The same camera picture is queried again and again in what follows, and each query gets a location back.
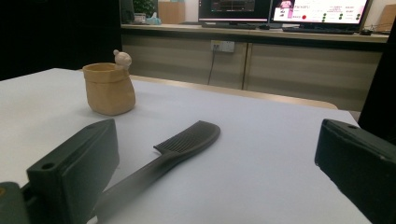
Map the green potted plant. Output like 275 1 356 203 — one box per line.
133 0 157 18

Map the dark computer monitor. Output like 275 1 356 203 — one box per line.
198 0 274 23

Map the black power cable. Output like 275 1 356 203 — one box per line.
206 49 217 86

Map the bright computer monitor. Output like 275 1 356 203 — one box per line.
270 0 373 29

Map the teal tissue box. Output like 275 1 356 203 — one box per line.
146 12 163 26

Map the tan cup with small figure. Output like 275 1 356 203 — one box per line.
82 49 136 117

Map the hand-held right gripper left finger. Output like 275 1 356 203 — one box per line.
26 119 120 224

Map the white wall outlet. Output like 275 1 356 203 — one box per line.
210 39 235 53

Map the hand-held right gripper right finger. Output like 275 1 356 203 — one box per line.
314 119 396 224

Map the black keyboard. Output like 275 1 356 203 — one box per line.
201 22 260 31
281 26 357 35

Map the beige wooden cabinet desk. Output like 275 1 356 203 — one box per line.
120 23 390 112

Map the brown cardboard box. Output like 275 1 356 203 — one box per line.
375 3 396 34
157 0 187 25

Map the black curtain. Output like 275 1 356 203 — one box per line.
358 18 396 146
0 0 123 81

